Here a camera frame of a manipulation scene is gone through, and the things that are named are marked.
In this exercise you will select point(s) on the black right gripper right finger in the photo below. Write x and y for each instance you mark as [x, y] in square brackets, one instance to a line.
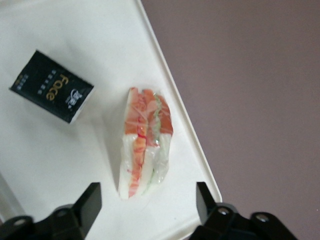
[207, 212]

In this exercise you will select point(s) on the black tissue pack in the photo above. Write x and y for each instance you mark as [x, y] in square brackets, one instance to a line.
[50, 87]

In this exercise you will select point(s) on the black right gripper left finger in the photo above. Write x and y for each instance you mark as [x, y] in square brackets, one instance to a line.
[82, 210]

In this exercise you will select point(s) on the plastic-wrapped triangle sandwich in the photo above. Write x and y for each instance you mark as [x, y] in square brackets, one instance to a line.
[145, 140]

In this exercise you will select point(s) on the cream plastic tray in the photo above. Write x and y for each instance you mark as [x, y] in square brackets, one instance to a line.
[75, 25]

